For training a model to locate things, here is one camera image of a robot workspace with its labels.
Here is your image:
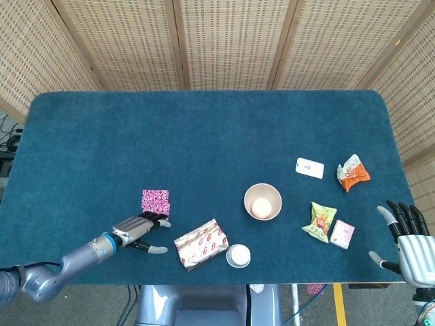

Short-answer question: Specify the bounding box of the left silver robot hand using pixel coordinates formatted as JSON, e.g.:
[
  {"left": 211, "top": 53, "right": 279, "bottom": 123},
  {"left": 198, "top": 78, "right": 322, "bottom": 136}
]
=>
[{"left": 111, "top": 211, "right": 173, "bottom": 255}]

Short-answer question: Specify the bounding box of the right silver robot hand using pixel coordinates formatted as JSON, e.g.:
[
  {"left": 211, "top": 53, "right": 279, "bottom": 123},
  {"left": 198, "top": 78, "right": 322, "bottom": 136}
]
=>
[{"left": 368, "top": 200, "right": 435, "bottom": 289}]

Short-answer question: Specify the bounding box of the pink patterned square packet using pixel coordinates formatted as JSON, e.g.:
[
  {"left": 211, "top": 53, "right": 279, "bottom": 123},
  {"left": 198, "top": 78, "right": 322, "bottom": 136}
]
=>
[{"left": 140, "top": 189, "right": 171, "bottom": 218}]

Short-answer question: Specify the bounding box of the gold red-labelled snack bag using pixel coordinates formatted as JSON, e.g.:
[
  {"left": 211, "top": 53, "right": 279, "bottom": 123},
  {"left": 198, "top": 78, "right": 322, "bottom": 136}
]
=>
[{"left": 173, "top": 218, "right": 230, "bottom": 272}]

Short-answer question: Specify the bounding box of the small pink box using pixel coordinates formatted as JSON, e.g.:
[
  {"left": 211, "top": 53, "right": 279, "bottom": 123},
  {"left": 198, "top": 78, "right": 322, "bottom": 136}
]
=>
[{"left": 329, "top": 219, "right": 355, "bottom": 251}]

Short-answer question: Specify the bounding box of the grey object at edge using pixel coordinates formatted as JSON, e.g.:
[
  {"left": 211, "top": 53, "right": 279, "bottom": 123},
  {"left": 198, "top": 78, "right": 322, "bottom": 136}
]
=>
[{"left": 336, "top": 153, "right": 372, "bottom": 194}]

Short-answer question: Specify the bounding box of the green snack bag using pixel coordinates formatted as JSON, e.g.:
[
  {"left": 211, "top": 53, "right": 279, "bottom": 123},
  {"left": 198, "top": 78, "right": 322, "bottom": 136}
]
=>
[{"left": 301, "top": 201, "right": 338, "bottom": 245}]

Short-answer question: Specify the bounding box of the grey robot torso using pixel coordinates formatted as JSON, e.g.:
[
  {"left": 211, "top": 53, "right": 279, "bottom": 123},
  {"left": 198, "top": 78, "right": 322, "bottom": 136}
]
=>
[{"left": 135, "top": 284, "right": 283, "bottom": 326}]

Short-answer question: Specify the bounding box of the white floral paper cup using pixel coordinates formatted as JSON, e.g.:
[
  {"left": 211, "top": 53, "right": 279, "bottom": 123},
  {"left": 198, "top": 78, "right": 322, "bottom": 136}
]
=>
[{"left": 226, "top": 243, "right": 252, "bottom": 269}]

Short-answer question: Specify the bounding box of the blue carpet table mat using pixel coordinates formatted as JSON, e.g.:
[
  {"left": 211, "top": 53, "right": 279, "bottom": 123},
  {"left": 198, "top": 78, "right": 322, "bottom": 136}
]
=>
[{"left": 0, "top": 89, "right": 419, "bottom": 286}]

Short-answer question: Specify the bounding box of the beige bowl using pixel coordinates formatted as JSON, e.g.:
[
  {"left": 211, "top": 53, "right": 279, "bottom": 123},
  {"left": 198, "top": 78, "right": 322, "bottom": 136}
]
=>
[{"left": 243, "top": 183, "right": 283, "bottom": 222}]

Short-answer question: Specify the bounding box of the white table leg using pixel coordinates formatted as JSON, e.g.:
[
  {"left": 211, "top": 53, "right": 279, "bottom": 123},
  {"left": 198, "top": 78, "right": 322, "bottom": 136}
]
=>
[{"left": 291, "top": 284, "right": 302, "bottom": 326}]

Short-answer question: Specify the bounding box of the white badge card holder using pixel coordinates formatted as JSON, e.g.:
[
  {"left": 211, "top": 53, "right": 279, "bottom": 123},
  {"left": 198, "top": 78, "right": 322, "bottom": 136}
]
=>
[{"left": 295, "top": 157, "right": 326, "bottom": 180}]

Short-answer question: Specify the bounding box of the black equipment box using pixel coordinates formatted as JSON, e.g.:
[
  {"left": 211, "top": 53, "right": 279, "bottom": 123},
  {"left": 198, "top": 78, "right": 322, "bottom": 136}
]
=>
[{"left": 0, "top": 151, "right": 14, "bottom": 179}]

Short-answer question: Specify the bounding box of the woven bamboo screen panel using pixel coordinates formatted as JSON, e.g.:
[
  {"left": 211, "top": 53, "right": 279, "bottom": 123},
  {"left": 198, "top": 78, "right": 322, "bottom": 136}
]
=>
[
  {"left": 266, "top": 0, "right": 421, "bottom": 91},
  {"left": 50, "top": 0, "right": 186, "bottom": 92},
  {"left": 355, "top": 0, "right": 435, "bottom": 218},
  {"left": 0, "top": 0, "right": 103, "bottom": 125},
  {"left": 173, "top": 0, "right": 302, "bottom": 91}
]

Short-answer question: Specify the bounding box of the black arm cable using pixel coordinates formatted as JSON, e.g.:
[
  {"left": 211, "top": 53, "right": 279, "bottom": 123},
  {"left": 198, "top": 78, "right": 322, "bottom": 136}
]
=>
[{"left": 0, "top": 260, "right": 64, "bottom": 272}]

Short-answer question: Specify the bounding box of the black floor cable bundle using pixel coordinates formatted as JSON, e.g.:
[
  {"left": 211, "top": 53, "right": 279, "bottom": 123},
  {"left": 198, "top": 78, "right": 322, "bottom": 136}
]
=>
[{"left": 0, "top": 115, "right": 24, "bottom": 153}]

